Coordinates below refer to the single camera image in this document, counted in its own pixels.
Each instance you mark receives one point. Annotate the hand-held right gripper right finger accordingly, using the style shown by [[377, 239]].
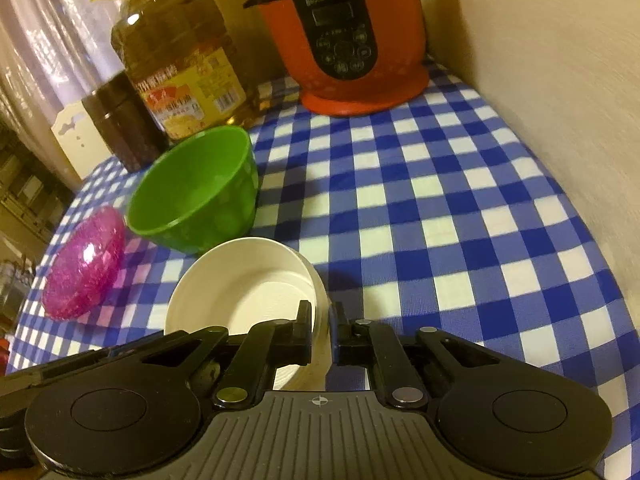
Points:
[[342, 342]]

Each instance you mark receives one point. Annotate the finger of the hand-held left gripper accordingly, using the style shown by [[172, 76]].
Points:
[[80, 367]]

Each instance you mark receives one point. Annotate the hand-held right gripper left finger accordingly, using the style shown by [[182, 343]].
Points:
[[300, 341]]

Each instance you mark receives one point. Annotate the pink glass plate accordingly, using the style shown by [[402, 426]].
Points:
[[70, 305], [107, 260], [82, 260]]

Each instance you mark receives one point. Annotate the white plastic bowl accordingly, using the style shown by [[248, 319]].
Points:
[[235, 285]]

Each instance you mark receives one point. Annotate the green plastic bowl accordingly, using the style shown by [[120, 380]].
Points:
[[200, 195]]

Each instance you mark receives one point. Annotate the stainless steel steamer pot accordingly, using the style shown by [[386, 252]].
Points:
[[10, 290]]

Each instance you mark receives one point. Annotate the blue white checkered tablecloth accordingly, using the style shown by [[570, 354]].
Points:
[[425, 210]]

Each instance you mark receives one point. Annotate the dark folding rack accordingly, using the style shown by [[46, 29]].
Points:
[[25, 185]]

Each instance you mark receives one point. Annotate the white wooden chair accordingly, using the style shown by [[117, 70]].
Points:
[[70, 135]]

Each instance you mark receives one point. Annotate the brown cylindrical canister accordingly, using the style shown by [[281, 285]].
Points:
[[125, 120]]

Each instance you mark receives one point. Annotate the large cooking oil bottle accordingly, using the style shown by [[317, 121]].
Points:
[[185, 70]]

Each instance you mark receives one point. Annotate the red electric pressure cooker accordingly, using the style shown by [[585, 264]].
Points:
[[350, 35]]

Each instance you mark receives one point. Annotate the sheer lilac curtain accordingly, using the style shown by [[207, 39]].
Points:
[[60, 25]]

